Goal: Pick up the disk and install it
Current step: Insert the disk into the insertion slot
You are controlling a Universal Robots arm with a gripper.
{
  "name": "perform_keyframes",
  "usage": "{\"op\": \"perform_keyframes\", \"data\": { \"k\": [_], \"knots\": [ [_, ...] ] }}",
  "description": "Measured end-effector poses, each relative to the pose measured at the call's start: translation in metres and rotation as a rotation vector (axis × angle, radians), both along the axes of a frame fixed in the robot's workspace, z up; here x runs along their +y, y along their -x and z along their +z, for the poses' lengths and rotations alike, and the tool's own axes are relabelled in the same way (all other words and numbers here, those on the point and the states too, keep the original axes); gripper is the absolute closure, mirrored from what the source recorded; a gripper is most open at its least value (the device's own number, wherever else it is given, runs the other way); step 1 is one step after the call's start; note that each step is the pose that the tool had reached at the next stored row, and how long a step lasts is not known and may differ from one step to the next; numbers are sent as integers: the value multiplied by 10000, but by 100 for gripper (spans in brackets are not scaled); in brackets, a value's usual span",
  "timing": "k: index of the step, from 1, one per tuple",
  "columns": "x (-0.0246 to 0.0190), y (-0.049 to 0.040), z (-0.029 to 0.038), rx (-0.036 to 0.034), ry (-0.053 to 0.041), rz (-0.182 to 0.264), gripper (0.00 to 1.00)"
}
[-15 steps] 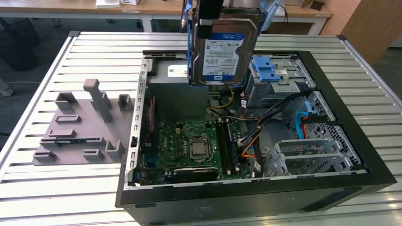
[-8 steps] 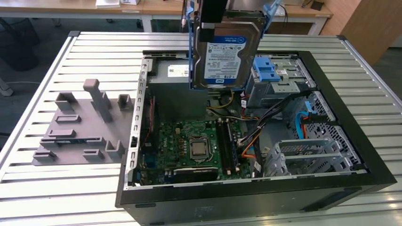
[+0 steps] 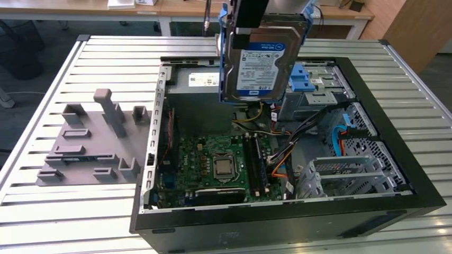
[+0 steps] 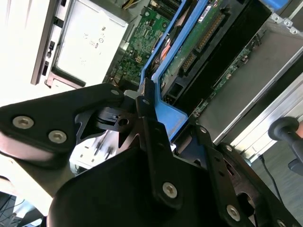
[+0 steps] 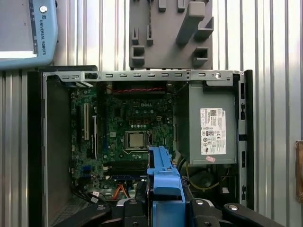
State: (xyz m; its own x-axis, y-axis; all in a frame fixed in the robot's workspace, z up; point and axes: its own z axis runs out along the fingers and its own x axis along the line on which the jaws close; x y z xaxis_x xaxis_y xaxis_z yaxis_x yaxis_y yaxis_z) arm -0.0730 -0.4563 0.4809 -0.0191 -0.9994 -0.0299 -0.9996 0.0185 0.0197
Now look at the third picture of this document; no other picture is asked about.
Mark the hard disk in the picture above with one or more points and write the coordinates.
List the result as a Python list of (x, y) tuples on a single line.
[(262, 68)]

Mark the black table corner cap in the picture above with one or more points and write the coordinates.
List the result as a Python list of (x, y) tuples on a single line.
[(383, 42), (83, 37)]

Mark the grey power supply unit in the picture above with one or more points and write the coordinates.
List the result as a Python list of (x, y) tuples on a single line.
[(191, 113)]

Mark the black PC case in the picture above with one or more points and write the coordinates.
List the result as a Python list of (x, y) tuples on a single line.
[(247, 232)]

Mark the green motherboard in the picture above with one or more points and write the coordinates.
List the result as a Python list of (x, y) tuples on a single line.
[(198, 158)]

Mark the grey parts rack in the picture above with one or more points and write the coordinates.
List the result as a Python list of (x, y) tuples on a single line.
[(84, 177)]

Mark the wooden desk white frame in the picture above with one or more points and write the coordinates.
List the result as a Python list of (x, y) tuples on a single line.
[(88, 10)]

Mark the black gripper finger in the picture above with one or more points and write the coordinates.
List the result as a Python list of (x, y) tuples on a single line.
[(251, 13)]

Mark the black graphics card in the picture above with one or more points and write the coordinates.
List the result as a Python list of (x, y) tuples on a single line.
[(219, 195)]

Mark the white furniture foot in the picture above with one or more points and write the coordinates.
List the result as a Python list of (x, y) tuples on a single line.
[(6, 99)]

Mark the black mesh bin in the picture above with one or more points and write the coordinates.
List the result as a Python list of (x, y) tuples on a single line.
[(22, 47)]

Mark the wooden cabinet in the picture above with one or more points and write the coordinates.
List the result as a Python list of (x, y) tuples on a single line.
[(416, 26)]

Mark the silver CPU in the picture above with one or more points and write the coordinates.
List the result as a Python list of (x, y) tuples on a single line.
[(224, 168)]

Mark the white box black label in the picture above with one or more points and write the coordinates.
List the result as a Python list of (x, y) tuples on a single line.
[(146, 2)]

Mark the white cardboard box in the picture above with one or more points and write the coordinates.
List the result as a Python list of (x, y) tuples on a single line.
[(122, 4)]

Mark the CPU socket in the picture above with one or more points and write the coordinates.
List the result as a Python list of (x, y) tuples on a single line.
[(224, 155)]

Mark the metal drive cage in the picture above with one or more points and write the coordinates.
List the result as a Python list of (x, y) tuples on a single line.
[(318, 100)]

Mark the black RAM slot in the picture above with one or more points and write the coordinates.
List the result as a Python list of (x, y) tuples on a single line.
[(262, 166), (251, 164)]

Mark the blue plastic drive latch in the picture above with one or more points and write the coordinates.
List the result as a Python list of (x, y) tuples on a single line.
[(303, 84)]

